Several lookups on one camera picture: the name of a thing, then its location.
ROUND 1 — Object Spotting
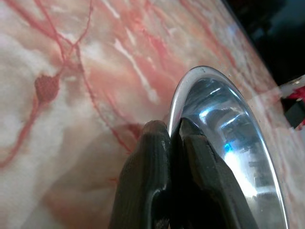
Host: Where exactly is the shiny steel plate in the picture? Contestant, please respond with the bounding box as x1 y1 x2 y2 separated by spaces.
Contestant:
167 66 291 229

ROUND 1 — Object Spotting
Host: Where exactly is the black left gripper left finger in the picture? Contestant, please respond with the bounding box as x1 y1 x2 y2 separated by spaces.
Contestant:
109 120 172 229

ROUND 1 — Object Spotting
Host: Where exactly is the red white black object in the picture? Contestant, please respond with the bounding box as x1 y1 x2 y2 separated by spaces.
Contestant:
278 74 305 131

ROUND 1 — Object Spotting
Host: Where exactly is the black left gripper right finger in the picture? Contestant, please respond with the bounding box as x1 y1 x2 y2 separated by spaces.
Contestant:
170 117 260 229

